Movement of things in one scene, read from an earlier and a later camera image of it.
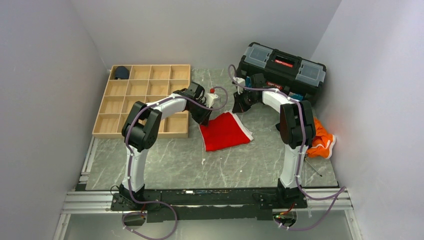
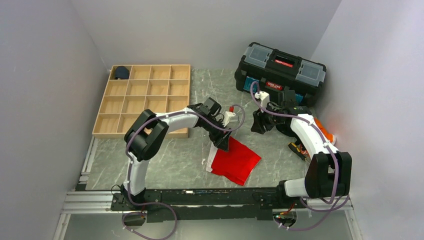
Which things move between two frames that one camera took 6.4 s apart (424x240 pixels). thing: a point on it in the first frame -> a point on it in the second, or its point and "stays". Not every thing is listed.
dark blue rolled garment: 121,72 stays
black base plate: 206,205 stays
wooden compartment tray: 127,84 stays
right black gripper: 239,107 -> 258,125
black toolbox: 294,74 stays
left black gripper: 203,119 -> 217,137
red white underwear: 226,131 -> 237,164
